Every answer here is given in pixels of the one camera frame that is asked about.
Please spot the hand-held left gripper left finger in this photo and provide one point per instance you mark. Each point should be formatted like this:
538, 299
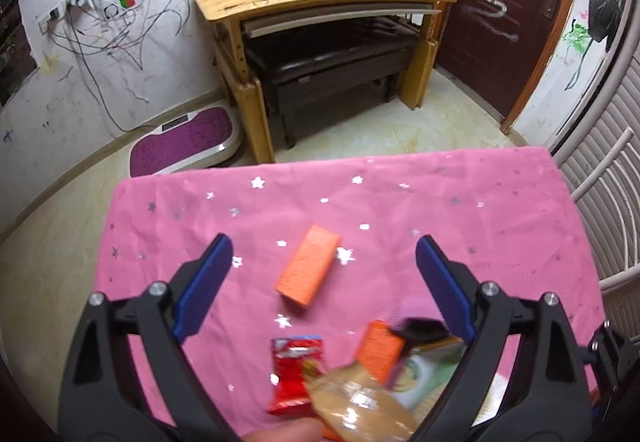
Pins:
205, 287

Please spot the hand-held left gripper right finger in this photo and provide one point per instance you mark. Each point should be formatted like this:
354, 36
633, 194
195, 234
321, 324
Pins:
442, 287

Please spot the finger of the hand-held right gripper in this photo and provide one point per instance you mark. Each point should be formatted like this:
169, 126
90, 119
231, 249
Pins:
615, 367

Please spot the black blurred object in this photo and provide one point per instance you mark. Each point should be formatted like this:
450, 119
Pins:
420, 328

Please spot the green white packet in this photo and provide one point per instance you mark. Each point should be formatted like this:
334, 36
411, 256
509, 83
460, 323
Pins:
425, 372

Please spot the small orange box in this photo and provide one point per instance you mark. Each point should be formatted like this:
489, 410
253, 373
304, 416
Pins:
377, 349

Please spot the large orange box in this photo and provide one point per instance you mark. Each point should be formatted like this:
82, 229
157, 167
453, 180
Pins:
307, 267

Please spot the red snack packet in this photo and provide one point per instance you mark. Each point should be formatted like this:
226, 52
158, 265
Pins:
290, 372

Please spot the tan clear packet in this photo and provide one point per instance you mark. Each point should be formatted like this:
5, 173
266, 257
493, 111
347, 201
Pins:
360, 407

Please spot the pink star tablecloth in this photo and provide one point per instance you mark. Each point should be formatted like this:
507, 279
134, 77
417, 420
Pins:
450, 202

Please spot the purple vibration plate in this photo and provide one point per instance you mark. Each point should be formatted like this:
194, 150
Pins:
190, 137

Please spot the white chair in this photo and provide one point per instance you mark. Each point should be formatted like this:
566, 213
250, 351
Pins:
625, 136

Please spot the black leather bench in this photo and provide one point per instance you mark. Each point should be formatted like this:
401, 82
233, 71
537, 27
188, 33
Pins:
325, 57

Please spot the wall socket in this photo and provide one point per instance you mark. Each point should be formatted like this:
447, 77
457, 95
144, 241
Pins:
51, 14

